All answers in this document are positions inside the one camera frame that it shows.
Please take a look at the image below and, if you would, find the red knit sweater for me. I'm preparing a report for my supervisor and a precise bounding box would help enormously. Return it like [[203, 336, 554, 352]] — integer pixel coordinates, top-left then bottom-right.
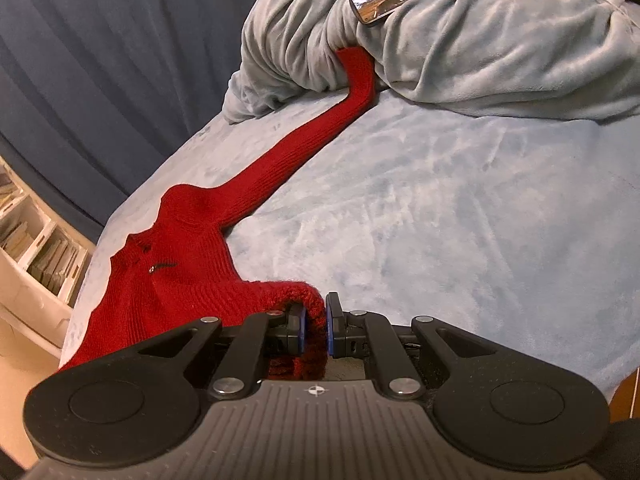
[[57, 46, 377, 381]]

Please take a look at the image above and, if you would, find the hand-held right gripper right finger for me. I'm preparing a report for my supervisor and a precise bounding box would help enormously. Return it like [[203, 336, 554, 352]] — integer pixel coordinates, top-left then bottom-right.
[[325, 292, 493, 401]]

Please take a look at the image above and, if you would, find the dark blue curtain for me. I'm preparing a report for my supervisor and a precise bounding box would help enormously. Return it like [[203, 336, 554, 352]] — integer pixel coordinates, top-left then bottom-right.
[[0, 0, 296, 241]]

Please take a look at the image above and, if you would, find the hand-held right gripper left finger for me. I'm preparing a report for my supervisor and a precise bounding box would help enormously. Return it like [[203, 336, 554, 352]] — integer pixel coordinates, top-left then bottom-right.
[[137, 302, 307, 401]]

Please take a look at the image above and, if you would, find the white shelf unit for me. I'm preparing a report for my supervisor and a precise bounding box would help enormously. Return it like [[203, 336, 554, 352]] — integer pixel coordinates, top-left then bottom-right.
[[0, 157, 98, 356]]

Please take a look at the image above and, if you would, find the light blue fleece blanket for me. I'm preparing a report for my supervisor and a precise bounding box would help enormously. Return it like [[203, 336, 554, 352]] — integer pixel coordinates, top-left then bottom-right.
[[222, 0, 640, 123]]

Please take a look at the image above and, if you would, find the stack of papers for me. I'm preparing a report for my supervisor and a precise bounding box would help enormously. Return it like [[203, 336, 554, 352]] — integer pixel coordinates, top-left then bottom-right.
[[0, 170, 86, 296]]

